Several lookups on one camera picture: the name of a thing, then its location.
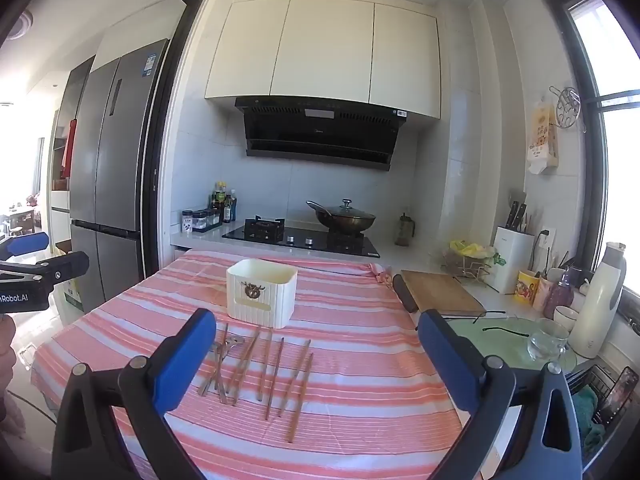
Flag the metal fork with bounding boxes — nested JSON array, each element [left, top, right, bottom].
[[214, 322, 231, 395]]

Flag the person's left forearm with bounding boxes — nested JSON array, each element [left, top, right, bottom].
[[0, 392, 27, 442]]

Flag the black gas cooktop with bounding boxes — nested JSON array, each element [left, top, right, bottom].
[[222, 216, 381, 259]]

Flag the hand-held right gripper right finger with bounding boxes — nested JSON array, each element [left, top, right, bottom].
[[417, 310, 583, 480]]

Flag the white wall cabinets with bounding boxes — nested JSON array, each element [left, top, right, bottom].
[[204, 0, 442, 121]]

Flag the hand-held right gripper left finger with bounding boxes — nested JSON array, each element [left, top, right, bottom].
[[51, 308, 217, 480]]

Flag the glass wok lid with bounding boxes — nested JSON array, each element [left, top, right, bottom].
[[327, 198, 369, 221]]

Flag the dark wok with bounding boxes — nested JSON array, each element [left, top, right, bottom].
[[306, 200, 377, 235]]

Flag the white mug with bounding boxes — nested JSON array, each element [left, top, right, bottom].
[[552, 305, 581, 339]]

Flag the black oblong bar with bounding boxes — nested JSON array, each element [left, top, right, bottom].
[[392, 274, 419, 314]]

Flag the teal cloth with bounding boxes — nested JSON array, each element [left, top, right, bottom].
[[571, 389, 606, 454]]

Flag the dark sauce bottle yellow cap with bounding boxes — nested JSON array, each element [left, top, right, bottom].
[[212, 181, 226, 225]]

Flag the pink cup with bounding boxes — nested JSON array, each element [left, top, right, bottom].
[[532, 277, 554, 312]]

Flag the smartphone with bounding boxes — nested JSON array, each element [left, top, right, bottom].
[[591, 367, 640, 427]]

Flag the pink white striped tablecloth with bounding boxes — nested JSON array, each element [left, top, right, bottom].
[[30, 247, 466, 480]]

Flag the hanging metal wire trivet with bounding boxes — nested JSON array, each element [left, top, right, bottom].
[[549, 85, 587, 134]]

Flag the yellow green plastic bags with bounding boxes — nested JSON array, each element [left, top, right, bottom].
[[449, 240, 507, 267]]

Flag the person's left hand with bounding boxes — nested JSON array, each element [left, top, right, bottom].
[[0, 316, 18, 397]]

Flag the grey refrigerator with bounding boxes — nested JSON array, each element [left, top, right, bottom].
[[69, 39, 171, 313]]

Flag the yellow printed mug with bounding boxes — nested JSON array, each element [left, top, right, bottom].
[[514, 269, 539, 306]]

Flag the metal spoon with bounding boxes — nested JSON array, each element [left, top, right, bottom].
[[211, 342, 229, 406], [197, 335, 246, 397]]

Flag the wire basket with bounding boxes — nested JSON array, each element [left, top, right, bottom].
[[442, 247, 496, 279]]

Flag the white knife block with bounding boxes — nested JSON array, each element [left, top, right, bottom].
[[492, 225, 536, 294]]

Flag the clear glass cup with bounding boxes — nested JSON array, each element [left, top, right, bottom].
[[526, 317, 569, 362]]

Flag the wooden cutting board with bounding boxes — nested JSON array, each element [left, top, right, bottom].
[[400, 269, 486, 317]]

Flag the glass oil jug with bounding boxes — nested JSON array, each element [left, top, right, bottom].
[[394, 212, 416, 247]]

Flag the dark framed window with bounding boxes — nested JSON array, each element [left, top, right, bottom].
[[559, 0, 640, 322]]

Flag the dark tall cabinet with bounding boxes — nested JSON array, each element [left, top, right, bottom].
[[48, 56, 97, 261]]

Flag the hanging printed paper packet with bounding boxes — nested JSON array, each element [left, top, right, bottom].
[[526, 101, 559, 176]]

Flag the white ribbed utensil holder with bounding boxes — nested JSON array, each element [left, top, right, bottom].
[[226, 258, 299, 330]]

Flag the purple bottle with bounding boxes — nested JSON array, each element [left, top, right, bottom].
[[542, 267, 577, 321]]

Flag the light green round mat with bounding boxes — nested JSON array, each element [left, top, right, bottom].
[[446, 309, 577, 387]]

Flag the red hanging cloth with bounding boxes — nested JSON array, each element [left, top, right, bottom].
[[61, 119, 79, 180]]

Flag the round ceiling lamp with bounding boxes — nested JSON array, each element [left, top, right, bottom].
[[9, 10, 37, 39]]

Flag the black range hood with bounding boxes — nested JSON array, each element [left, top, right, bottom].
[[234, 96, 409, 172]]

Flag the white thermos flask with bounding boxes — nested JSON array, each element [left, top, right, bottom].
[[569, 242, 627, 359]]

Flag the black dish rack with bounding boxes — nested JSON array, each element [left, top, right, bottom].
[[565, 364, 640, 467]]

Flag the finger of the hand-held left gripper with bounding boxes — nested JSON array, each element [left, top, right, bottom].
[[0, 231, 50, 261], [0, 251, 90, 283]]

